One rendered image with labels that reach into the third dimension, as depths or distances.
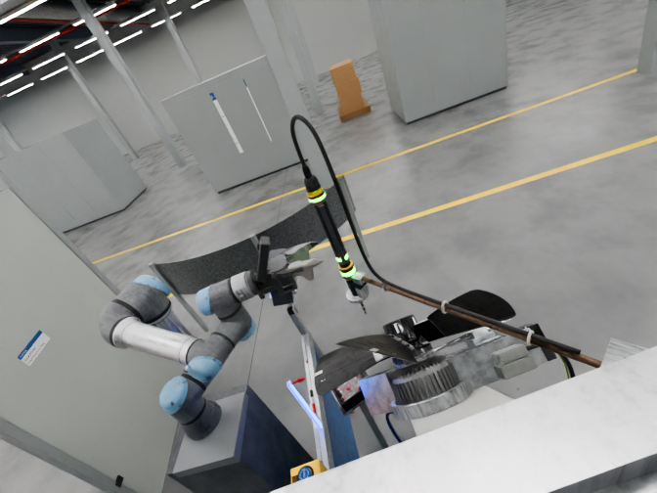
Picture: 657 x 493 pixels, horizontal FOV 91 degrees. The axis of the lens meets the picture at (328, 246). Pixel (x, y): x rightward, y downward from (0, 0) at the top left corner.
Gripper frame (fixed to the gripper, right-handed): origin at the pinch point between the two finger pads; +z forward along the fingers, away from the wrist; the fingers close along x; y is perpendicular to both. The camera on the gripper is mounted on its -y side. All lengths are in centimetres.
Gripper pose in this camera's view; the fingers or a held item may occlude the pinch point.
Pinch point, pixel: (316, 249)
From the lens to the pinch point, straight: 86.9
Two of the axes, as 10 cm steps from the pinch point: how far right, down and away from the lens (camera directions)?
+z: 9.3, -3.8, -0.4
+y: 3.4, 7.7, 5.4
